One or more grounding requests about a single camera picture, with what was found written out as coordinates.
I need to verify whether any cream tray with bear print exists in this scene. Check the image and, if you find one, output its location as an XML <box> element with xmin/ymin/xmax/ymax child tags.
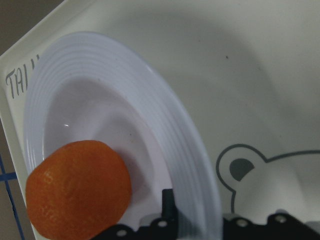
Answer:
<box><xmin>0</xmin><ymin>0</ymin><xmax>320</xmax><ymax>231</ymax></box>

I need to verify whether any white round plate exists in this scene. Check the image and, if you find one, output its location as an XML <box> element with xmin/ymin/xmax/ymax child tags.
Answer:
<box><xmin>23</xmin><ymin>32</ymin><xmax>223</xmax><ymax>240</ymax></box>

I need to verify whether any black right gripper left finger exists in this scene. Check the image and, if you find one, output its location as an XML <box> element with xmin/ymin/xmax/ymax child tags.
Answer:
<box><xmin>94</xmin><ymin>188</ymin><xmax>179</xmax><ymax>240</ymax></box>

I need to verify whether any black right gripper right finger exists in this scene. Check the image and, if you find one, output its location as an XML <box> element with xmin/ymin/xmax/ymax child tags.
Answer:
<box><xmin>223</xmin><ymin>213</ymin><xmax>320</xmax><ymax>240</ymax></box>

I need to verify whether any orange fruit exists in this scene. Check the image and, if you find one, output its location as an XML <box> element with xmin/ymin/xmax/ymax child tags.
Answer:
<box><xmin>25</xmin><ymin>140</ymin><xmax>132</xmax><ymax>240</ymax></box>

